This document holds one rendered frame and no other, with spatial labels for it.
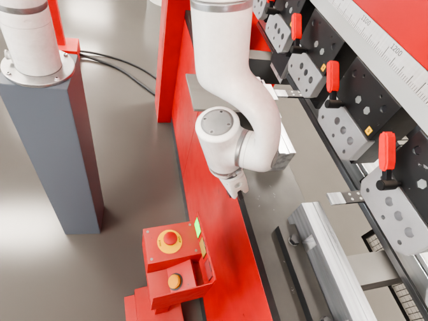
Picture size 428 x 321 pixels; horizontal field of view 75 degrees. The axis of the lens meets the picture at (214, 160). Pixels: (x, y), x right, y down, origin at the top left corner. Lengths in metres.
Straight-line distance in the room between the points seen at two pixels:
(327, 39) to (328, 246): 0.50
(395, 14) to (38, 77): 0.86
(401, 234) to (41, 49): 0.92
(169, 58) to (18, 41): 1.13
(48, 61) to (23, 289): 1.13
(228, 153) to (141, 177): 1.41
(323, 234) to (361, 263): 0.19
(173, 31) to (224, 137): 1.36
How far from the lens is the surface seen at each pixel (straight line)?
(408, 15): 0.60
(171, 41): 1.83
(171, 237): 0.83
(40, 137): 1.10
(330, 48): 0.72
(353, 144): 0.63
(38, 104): 0.99
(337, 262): 0.79
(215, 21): 0.42
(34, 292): 1.69
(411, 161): 0.56
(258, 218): 0.85
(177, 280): 0.88
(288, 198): 0.93
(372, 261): 0.97
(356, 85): 0.64
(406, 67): 0.58
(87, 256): 1.69
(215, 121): 0.52
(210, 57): 0.44
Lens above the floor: 1.57
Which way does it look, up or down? 50 degrees down
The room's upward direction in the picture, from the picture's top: 19 degrees clockwise
